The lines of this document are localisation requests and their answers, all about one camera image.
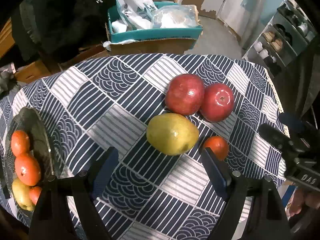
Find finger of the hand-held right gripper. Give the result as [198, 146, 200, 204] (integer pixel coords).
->
[278, 112, 320, 137]
[258, 123, 302, 157]

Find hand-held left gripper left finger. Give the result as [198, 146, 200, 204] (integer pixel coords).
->
[29, 147, 119, 240]

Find wooden louvered wardrobe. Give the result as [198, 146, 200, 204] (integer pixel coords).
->
[0, 17, 16, 58]

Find large orange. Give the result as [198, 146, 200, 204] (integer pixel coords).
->
[14, 153, 42, 187]
[11, 130, 31, 157]

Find white rice bag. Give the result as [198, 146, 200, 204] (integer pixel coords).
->
[96, 0, 156, 30]

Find black hanging coat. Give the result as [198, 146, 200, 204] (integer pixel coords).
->
[10, 0, 118, 63]

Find dark glass plate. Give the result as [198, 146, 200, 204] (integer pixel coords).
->
[2, 107, 55, 207]

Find teal cardboard box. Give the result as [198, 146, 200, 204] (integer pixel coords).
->
[107, 1, 203, 44]

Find silver metal panel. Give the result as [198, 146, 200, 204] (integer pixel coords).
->
[246, 0, 275, 51]

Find glass shoe rack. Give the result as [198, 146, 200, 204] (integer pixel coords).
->
[242, 0, 318, 76]

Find small orange tangerine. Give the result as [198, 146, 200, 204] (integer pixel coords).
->
[29, 186, 43, 205]
[202, 136, 229, 161]

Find dark red apple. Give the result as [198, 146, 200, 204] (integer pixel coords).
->
[164, 74, 205, 116]

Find grey clothes pile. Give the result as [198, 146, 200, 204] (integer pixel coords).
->
[0, 69, 21, 98]

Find bright red apple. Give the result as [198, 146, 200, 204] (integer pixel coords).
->
[199, 83, 235, 122]

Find blue white patterned tablecloth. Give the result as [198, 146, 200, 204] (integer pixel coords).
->
[0, 54, 288, 240]

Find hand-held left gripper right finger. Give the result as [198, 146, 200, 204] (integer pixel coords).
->
[201, 147, 292, 240]

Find brown cardboard box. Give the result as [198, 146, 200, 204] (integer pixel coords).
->
[103, 37, 198, 56]

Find person's right hand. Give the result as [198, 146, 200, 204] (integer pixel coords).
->
[286, 189, 320, 217]

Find yellow pear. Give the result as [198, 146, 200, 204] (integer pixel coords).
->
[12, 178, 35, 212]
[146, 113, 200, 156]

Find group of shoes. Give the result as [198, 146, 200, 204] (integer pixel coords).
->
[254, 0, 316, 68]

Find clear plastic bags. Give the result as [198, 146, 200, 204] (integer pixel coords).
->
[151, 4, 200, 29]

